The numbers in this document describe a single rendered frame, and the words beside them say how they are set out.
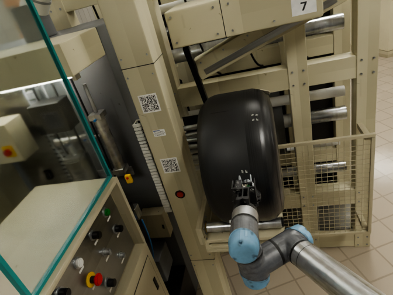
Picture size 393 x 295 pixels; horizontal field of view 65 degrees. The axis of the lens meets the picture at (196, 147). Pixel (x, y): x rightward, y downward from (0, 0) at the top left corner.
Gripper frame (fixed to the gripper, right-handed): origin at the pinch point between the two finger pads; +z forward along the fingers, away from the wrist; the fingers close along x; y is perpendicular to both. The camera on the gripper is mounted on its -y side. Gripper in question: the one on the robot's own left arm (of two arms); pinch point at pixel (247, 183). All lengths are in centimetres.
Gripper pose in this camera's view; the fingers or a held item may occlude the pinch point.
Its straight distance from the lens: 109.9
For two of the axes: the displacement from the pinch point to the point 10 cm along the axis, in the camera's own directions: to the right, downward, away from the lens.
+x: -9.6, 1.2, 2.4
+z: 1.6, -4.3, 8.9
